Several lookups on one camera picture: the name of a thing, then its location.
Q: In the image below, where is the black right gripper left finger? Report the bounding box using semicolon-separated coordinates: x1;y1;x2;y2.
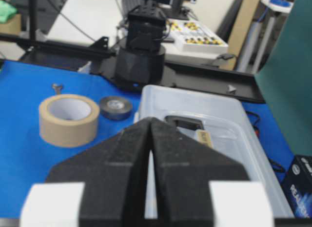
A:
45;118;151;227

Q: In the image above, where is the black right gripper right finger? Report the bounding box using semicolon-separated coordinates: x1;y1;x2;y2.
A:
150;118;250;227

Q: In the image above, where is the clear plastic tool box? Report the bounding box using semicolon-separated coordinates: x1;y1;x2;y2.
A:
135;85;294;218

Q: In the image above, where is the black printed box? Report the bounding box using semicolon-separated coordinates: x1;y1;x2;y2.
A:
282;155;312;219

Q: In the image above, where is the grey tape roll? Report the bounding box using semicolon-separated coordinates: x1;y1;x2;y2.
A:
99;96;133;121

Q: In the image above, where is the beige masking tape roll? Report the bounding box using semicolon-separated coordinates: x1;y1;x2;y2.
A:
39;94;100;148

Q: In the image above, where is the steel wrench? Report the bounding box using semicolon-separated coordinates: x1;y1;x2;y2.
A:
52;83;63;95

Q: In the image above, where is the white parts tray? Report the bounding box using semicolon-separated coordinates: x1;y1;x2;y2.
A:
170;20;228;55

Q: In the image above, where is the green board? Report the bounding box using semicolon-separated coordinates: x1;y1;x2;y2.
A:
255;0;312;156

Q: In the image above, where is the black cable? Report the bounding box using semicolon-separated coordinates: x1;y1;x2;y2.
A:
245;110;286;174

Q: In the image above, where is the black aluminium frame rail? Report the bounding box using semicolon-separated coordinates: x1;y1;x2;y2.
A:
0;34;265;103

